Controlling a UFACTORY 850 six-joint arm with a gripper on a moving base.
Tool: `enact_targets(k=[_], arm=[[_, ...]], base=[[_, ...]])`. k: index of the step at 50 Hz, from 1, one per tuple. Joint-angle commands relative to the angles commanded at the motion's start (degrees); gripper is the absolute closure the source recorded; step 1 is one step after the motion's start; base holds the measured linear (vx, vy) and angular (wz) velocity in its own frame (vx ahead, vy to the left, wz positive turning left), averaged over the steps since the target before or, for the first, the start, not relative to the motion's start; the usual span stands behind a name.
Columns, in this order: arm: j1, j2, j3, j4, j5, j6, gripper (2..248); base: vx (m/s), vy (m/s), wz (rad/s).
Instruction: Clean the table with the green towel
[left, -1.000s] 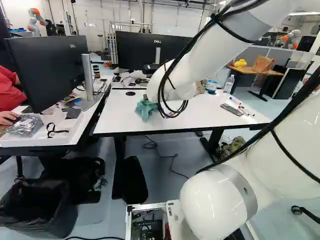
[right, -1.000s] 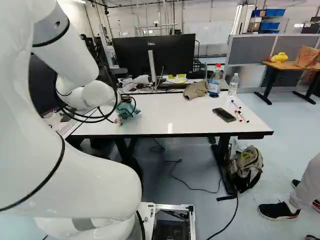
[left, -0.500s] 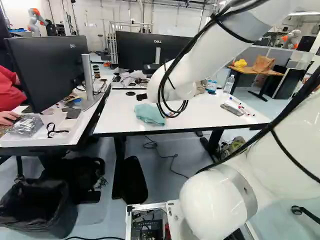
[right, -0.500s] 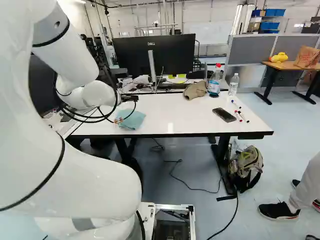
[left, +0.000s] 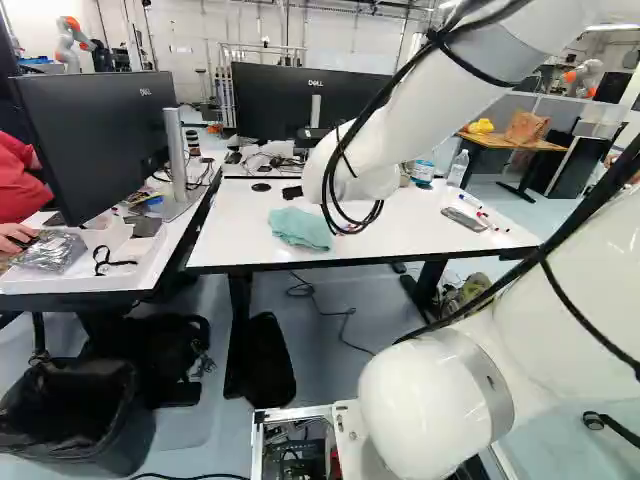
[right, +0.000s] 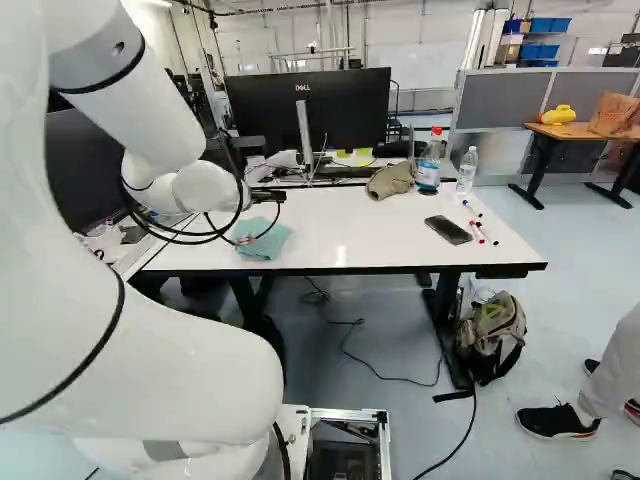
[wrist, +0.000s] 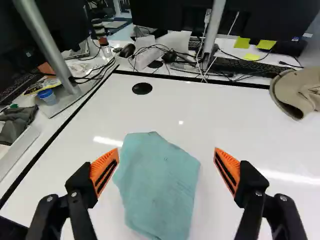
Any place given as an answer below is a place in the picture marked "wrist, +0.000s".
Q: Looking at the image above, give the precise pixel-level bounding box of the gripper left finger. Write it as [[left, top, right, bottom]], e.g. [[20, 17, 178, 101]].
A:
[[24, 147, 120, 240]]

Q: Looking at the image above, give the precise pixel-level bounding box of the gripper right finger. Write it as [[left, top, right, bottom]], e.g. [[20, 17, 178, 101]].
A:
[[213, 146, 309, 240]]

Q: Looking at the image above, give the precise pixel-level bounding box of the green towel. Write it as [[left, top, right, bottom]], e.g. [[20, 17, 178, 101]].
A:
[[111, 131, 202, 240]]

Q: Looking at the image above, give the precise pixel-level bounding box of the grey cloth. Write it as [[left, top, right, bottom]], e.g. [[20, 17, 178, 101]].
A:
[[0, 104, 40, 146]]

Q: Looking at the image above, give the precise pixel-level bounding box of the white table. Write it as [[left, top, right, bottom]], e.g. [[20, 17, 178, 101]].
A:
[[0, 70, 320, 240]]

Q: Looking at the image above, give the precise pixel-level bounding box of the blue lidded cup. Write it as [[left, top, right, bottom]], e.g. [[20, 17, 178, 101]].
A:
[[37, 89, 58, 107]]

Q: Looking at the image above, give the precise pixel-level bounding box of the beige cloth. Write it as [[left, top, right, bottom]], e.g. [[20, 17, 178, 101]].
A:
[[269, 66, 320, 122]]

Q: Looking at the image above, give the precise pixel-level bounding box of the yellow printed packet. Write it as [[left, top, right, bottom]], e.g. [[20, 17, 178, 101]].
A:
[[23, 76, 62, 97]]

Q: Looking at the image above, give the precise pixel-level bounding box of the black keyboard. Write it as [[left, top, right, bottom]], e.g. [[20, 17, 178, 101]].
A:
[[206, 56, 293, 79]]

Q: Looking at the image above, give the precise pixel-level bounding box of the yellow sticky note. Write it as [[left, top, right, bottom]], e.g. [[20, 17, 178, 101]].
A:
[[255, 39, 277, 51], [233, 36, 252, 49], [243, 52, 261, 62]]

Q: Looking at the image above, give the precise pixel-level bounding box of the silver monitor stand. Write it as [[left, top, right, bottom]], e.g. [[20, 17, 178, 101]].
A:
[[11, 0, 101, 119], [201, 0, 227, 64]]

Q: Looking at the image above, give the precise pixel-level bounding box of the black computer mouse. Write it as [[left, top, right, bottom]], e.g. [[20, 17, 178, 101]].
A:
[[119, 43, 137, 59]]

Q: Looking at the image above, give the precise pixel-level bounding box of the white box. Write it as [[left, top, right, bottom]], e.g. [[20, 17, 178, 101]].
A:
[[128, 34, 161, 71]]

